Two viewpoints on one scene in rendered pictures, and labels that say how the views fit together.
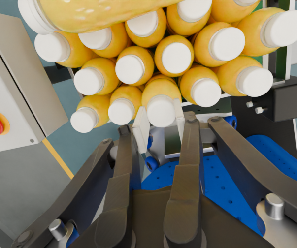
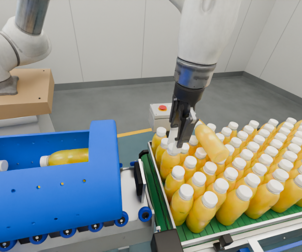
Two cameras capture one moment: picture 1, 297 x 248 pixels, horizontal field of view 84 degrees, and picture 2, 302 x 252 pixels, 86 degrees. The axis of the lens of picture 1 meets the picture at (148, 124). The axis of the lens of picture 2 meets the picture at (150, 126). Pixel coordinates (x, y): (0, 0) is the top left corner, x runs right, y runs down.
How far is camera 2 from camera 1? 0.47 m
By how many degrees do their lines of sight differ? 53
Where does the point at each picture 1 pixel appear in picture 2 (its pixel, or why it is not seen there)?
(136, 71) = (184, 148)
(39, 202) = not seen: hidden behind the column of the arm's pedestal
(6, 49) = not seen: hidden behind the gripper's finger
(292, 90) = (177, 240)
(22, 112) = (166, 115)
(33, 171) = (71, 126)
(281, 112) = (161, 237)
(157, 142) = (127, 174)
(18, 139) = (156, 111)
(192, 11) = (207, 164)
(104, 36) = (194, 141)
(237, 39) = (202, 179)
